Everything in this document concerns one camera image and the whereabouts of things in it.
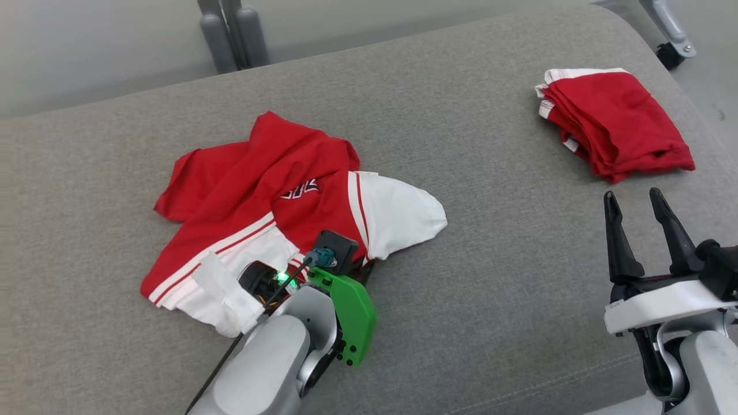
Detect red shirt with white sleeves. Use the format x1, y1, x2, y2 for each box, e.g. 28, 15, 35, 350
140, 111, 449, 339

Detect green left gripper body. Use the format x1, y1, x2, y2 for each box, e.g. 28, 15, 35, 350
307, 267, 378, 368

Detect red shorts with white stripes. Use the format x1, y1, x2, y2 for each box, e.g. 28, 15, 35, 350
534, 67, 696, 185

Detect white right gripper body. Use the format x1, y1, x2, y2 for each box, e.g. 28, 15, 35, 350
603, 271, 738, 336

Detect white tape strip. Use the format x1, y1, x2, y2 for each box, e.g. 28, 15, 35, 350
192, 252, 265, 334

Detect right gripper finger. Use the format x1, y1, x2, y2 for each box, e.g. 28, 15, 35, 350
649, 187, 705, 276
603, 191, 646, 284

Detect grey partition post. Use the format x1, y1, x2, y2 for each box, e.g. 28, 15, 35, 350
222, 0, 270, 69
197, 0, 240, 74

